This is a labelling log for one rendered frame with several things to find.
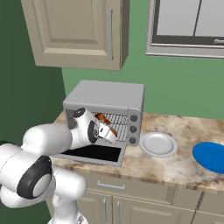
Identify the beige wall cupboard door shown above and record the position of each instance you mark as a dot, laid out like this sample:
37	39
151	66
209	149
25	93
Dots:
74	29

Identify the beige drawer front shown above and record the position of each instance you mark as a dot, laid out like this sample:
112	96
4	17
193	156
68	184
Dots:
131	188
199	198

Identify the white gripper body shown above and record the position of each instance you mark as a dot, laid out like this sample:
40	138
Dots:
108	134

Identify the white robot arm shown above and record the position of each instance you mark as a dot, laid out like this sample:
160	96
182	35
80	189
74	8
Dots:
43	140

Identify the brown chicken drumstick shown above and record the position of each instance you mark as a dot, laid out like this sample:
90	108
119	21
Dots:
101	117

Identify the white plate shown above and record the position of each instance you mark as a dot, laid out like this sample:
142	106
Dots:
158	144

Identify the toaster oven glass door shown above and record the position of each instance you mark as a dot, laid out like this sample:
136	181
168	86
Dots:
93	153

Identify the beige base cupboard door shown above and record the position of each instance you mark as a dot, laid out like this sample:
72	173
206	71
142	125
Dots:
94	208
151	213
208	218

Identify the blue plate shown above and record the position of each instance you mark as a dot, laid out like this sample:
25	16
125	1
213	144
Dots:
210	157

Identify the dark toaster oven knob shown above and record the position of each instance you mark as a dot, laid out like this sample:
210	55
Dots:
133	129
134	118
132	140

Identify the grey toaster oven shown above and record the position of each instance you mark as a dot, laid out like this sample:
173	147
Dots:
110	96

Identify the grey framed window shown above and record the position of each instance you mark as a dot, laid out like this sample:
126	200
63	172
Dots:
186	26

